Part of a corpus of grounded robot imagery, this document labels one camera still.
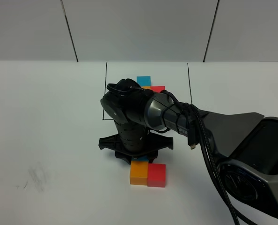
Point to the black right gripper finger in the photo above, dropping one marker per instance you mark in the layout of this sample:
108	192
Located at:
152	156
123	157

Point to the blue template block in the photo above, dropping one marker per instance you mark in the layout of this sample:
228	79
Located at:
144	81

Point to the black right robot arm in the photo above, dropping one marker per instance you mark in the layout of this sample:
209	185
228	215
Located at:
240	151

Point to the orange template block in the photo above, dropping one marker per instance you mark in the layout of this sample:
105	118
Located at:
146	87

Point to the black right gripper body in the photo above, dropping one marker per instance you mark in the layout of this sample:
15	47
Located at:
135	139

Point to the red template block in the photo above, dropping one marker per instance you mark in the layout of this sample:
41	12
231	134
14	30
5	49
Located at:
158	89

